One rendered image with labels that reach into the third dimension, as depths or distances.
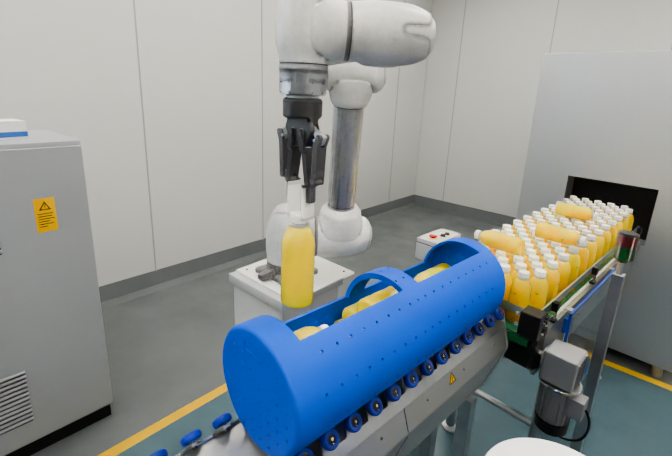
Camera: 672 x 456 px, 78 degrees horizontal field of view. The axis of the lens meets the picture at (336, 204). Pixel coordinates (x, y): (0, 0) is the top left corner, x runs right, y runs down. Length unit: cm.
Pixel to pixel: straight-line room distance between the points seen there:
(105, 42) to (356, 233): 250
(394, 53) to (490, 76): 526
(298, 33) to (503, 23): 538
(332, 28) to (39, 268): 174
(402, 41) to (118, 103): 291
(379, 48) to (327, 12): 11
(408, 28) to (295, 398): 70
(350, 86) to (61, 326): 170
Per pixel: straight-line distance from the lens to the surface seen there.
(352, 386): 94
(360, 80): 131
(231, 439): 111
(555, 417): 183
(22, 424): 251
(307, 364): 86
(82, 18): 346
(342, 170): 142
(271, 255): 156
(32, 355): 234
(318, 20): 76
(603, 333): 193
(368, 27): 77
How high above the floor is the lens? 171
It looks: 16 degrees down
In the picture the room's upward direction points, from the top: 3 degrees clockwise
